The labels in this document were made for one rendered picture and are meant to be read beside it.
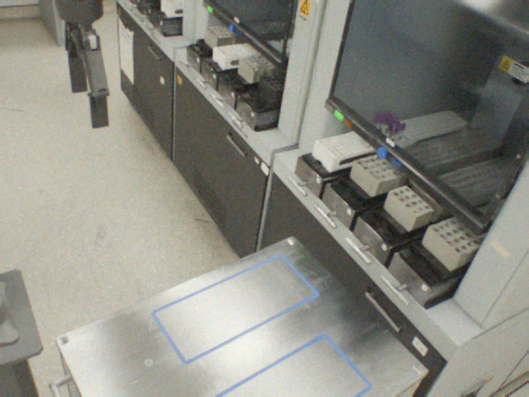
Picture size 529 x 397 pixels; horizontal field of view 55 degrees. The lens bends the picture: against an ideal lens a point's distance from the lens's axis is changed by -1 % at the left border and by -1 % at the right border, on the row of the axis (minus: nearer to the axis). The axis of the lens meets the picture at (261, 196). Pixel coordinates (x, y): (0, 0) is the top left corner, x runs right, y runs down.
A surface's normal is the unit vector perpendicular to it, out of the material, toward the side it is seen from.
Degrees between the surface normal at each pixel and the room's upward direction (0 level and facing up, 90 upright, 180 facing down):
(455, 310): 0
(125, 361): 0
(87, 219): 0
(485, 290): 90
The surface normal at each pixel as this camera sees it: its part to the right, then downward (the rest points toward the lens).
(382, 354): 0.12, -0.77
